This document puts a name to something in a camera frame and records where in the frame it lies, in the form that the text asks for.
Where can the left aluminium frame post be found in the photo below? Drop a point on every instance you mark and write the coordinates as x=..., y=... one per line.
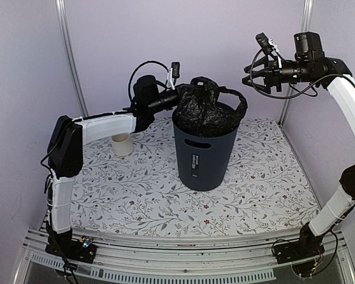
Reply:
x=67, y=44

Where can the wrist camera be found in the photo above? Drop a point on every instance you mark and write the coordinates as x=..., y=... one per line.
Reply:
x=173, y=75
x=269, y=48

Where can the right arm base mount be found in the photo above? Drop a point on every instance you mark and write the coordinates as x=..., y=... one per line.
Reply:
x=290, y=251

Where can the black plastic trash bag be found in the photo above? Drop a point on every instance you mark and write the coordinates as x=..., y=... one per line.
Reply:
x=199, y=113

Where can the cream ceramic cup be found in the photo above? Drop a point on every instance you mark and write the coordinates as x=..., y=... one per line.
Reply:
x=122, y=144

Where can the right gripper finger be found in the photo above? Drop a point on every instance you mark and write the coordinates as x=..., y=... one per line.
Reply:
x=260, y=62
x=248, y=82

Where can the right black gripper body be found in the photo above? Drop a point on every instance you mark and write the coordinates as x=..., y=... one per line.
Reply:
x=276, y=74

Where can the floral patterned table mat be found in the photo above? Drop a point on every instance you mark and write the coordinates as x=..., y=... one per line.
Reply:
x=264, y=188

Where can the aluminium front rail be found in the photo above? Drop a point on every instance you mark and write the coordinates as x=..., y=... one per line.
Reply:
x=230, y=259

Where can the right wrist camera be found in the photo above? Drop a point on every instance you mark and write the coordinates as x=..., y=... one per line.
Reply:
x=269, y=48

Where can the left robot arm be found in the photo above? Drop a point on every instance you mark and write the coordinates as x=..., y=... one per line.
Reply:
x=64, y=157

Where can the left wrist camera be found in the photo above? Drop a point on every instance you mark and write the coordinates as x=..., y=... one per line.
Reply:
x=173, y=75

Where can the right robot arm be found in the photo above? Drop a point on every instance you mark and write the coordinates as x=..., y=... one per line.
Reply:
x=325, y=146

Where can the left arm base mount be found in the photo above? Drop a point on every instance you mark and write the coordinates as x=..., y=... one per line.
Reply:
x=81, y=250

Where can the dark grey trash bin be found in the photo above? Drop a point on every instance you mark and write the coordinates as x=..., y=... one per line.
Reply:
x=202, y=162

